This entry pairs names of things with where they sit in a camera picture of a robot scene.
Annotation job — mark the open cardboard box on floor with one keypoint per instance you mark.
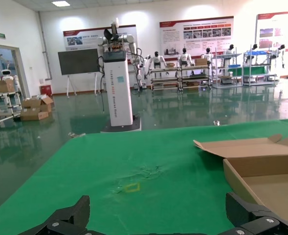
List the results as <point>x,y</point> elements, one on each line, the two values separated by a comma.
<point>44,105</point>

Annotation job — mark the roller workbench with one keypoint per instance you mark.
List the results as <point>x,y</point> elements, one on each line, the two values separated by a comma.
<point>164,71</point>
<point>195,66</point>

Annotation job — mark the open brown cardboard box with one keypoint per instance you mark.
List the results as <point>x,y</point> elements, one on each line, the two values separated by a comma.
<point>268,191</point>

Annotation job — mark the ceiling light panel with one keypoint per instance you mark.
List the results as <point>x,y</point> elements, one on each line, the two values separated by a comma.
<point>59,3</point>

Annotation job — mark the green table cloth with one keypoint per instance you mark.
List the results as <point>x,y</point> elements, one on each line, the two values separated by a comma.
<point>134,159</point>

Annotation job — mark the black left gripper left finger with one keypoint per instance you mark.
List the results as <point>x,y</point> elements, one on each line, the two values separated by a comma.
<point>77,213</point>

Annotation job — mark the wall poster with red header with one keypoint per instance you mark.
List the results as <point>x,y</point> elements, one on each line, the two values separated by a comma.
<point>275,29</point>
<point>85,40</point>

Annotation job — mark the metal shelf rack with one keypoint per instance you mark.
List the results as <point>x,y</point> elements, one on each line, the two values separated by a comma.
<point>234,72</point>
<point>256,71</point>

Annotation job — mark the red box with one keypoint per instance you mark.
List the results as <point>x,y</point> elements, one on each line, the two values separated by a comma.
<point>46,90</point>

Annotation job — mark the doorway with grey frame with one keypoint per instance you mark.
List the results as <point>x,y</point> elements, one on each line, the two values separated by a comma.
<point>17,68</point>

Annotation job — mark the green exit sign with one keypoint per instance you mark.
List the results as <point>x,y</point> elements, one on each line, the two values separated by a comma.
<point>1,35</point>

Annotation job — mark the white column wheeled robot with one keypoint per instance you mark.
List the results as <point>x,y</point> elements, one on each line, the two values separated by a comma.
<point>118,93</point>

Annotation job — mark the white humanoid robot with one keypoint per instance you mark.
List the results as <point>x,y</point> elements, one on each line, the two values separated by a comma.
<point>156,60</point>
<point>184,58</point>
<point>229,51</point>
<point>280,52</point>
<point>253,49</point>
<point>207,56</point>

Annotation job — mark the flat cardboard box on floor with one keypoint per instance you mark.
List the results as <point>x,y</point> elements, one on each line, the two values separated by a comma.
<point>31,114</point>

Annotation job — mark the white wall pipe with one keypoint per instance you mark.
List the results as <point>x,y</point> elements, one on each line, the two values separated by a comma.
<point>43,36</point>

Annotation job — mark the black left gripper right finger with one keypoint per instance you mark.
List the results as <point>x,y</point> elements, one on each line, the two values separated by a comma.
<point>244,215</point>

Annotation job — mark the dark display screen on stand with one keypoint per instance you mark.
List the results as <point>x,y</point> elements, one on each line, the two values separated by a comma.
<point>77,61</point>

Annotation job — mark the wide wall poster red header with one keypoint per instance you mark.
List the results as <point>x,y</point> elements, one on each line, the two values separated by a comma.
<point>195,36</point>

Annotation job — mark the white pipe rack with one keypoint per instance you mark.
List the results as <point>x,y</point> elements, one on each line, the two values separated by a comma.
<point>4,94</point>

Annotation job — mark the small brown cardboard box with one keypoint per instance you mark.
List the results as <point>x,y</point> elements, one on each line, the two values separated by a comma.
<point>170,65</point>

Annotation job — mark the small white service robot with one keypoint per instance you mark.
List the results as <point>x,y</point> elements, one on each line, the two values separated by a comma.
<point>6,72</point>

